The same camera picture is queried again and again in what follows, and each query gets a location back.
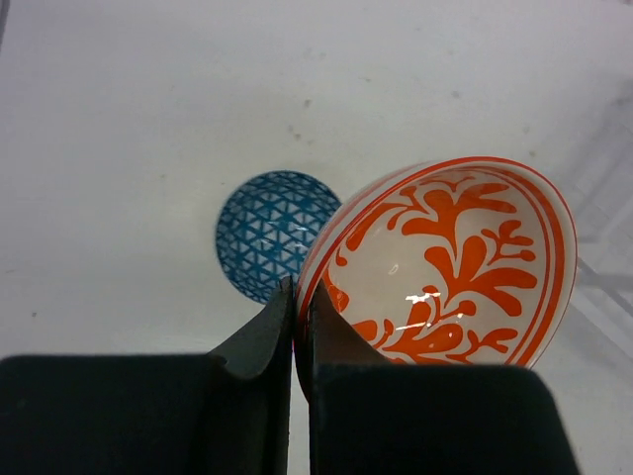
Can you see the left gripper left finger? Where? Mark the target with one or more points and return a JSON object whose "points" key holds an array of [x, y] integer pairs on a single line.
{"points": [[221, 412]]}

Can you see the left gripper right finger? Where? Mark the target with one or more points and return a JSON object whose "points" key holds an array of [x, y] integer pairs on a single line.
{"points": [[372, 416]]}

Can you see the orange floral bowl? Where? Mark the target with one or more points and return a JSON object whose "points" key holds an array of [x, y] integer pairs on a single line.
{"points": [[471, 260]]}

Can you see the blue triangle pattern bowl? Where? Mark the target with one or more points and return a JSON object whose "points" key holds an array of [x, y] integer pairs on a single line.
{"points": [[266, 227]]}

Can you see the white wire dish rack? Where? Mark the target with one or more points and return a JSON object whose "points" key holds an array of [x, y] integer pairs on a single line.
{"points": [[599, 183]]}

